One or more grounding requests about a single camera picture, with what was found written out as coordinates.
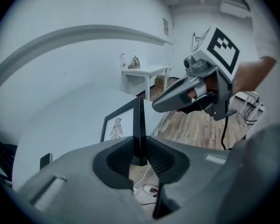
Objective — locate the black picture frame bird drawing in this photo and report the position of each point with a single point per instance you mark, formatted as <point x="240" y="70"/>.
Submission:
<point x="140" y="125"/>

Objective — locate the person's right forearm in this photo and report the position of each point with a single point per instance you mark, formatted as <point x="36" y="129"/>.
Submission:
<point x="252" y="74"/>

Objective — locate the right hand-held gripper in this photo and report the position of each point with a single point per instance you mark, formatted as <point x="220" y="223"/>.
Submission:
<point x="221" y="85"/>

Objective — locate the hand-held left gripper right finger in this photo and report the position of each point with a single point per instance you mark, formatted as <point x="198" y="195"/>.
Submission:
<point x="196" y="171"/>

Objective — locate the white air conditioner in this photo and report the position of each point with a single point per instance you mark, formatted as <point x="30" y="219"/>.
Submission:
<point x="233" y="8"/>

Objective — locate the person's right hand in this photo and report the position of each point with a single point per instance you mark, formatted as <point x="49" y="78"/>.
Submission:
<point x="211" y="84"/>

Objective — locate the white easel board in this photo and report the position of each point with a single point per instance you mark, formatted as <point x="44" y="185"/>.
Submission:
<point x="199" y="40"/>

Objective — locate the clear bottle pink label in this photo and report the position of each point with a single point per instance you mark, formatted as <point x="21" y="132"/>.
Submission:
<point x="123" y="60"/>

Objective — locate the white shoe red laces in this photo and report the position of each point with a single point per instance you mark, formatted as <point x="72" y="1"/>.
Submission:
<point x="151" y="190"/>

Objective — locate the black chair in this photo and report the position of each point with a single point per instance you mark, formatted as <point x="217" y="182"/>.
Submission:
<point x="1" y="155"/>

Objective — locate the small white table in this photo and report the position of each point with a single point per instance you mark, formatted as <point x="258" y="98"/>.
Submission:
<point x="145" y="70"/>

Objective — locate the wall poster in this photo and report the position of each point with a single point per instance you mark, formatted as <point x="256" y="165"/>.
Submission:
<point x="165" y="26"/>

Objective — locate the silver kettle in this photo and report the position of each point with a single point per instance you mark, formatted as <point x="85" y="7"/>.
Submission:
<point x="135" y="62"/>

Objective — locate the person's white shirt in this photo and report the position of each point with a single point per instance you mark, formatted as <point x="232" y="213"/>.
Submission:
<point x="266" y="20"/>

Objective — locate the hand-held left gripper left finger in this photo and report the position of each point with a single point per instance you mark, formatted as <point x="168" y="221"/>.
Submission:
<point x="67" y="195"/>

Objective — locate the small black box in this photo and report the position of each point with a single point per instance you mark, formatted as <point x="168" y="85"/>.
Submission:
<point x="45" y="160"/>

